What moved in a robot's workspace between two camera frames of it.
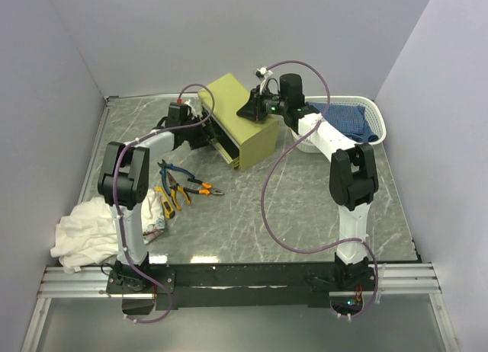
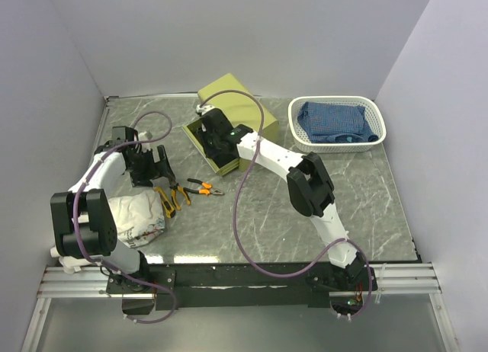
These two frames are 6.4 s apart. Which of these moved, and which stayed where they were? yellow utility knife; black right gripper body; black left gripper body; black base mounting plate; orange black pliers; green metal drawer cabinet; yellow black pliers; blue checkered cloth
Moved: black left gripper body; green metal drawer cabinet; black right gripper body
Stayed: black base mounting plate; yellow black pliers; blue checkered cloth; orange black pliers; yellow utility knife
